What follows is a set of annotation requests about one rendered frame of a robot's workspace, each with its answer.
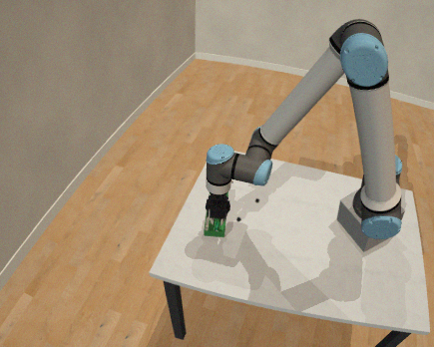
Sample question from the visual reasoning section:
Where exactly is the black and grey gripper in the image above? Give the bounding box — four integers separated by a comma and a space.
206, 192, 230, 225

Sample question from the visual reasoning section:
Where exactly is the green rack of labelled bins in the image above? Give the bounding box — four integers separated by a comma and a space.
204, 212, 225, 237

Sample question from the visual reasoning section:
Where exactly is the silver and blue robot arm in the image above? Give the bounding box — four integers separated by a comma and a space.
206, 19, 402, 239

